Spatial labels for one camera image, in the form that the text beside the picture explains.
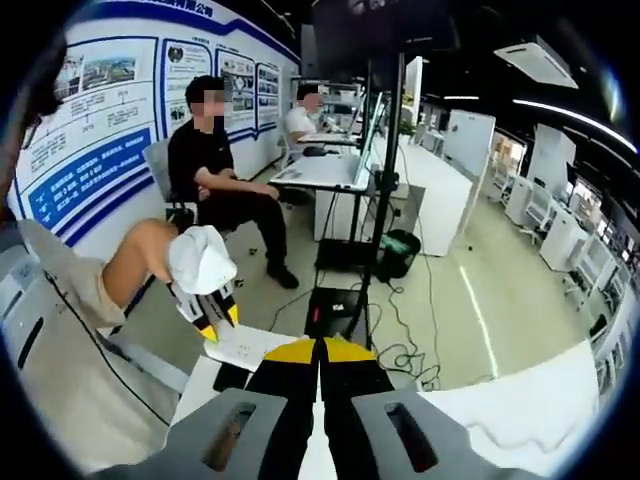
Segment person's beige shirt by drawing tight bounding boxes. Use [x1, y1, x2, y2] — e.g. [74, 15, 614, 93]
[14, 219, 176, 474]

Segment row of white office desks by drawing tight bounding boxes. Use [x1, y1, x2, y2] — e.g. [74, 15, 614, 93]
[499, 169, 636, 401]

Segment person's hair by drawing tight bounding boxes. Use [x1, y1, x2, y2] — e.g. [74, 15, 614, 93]
[0, 29, 69, 221]

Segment grey worn device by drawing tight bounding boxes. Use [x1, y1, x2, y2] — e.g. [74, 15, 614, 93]
[0, 244, 59, 386]

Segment blue white wall poster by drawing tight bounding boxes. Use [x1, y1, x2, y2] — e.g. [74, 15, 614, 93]
[9, 0, 301, 249]

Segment white metal frame bar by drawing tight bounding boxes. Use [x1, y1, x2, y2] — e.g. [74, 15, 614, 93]
[94, 324, 192, 396]

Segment white office desk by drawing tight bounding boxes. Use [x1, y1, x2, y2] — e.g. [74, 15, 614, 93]
[299, 127, 361, 147]

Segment black waste bin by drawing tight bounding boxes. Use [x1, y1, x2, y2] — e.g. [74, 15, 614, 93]
[375, 228, 423, 285]

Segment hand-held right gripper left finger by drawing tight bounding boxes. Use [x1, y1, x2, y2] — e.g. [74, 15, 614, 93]
[89, 337, 321, 480]

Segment black screen stand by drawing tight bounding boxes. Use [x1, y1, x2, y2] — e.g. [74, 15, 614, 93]
[303, 49, 407, 351]

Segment white standing desk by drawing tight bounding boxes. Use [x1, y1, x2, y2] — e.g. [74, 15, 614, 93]
[268, 148, 377, 242]

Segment black device cable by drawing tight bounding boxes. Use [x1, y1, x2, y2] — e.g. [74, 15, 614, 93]
[52, 294, 174, 429]

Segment long white counter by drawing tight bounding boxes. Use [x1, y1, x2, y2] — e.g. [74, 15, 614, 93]
[372, 133, 485, 258]

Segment tangled floor cables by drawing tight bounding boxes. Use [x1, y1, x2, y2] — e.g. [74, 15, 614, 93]
[368, 279, 442, 392]

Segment white board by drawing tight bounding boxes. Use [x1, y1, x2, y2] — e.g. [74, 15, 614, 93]
[443, 109, 497, 177]
[526, 123, 577, 187]

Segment ceiling air conditioner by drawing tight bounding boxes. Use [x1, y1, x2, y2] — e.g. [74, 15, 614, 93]
[493, 33, 581, 90]

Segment thin desk monitor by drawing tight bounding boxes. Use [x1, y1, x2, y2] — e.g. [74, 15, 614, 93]
[351, 91, 387, 190]

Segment grey office chair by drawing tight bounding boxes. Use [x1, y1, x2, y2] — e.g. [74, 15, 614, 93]
[143, 138, 201, 236]

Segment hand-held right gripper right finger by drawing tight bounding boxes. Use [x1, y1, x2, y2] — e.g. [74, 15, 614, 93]
[321, 336, 549, 480]

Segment long ceiling light strip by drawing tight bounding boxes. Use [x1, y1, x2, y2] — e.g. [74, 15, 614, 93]
[512, 97, 640, 154]

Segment black floor box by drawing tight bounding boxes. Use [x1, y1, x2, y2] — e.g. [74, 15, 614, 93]
[313, 237, 387, 272]

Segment large black screen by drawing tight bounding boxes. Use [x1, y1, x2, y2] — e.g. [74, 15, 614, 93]
[299, 0, 462, 87]

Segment white power strip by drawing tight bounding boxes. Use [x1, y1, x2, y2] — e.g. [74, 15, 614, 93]
[203, 323, 301, 374]

